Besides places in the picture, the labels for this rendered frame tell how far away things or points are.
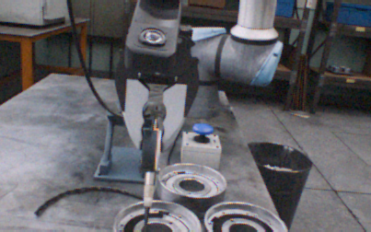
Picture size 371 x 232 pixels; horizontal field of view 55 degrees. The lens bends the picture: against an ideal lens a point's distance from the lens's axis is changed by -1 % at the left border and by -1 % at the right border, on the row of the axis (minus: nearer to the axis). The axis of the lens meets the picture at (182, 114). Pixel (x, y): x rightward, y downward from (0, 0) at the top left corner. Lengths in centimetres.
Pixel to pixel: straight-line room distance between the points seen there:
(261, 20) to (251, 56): 9
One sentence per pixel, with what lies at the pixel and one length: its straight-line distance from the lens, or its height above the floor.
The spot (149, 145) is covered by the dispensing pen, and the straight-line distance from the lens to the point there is 42.
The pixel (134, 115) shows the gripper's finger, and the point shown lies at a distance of 43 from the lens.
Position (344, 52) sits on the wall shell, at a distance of 490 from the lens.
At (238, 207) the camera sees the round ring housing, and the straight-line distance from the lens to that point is 52.
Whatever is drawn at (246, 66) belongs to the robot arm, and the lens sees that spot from 90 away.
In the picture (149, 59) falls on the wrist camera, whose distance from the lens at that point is 32.
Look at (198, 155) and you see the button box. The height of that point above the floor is 83.
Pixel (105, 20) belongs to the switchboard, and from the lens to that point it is 427.
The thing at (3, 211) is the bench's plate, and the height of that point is 80.
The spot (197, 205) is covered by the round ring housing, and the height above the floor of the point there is 83.
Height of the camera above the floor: 110
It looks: 18 degrees down
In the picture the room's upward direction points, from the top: 7 degrees clockwise
